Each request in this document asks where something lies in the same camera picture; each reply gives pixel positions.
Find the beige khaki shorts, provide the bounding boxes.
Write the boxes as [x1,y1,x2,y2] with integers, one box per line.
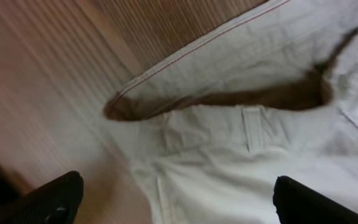
[105,0,358,223]

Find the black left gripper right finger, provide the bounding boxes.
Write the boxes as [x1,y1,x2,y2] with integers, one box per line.
[273,175,358,224]

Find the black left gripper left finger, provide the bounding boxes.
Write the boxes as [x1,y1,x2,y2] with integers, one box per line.
[0,171,84,224]

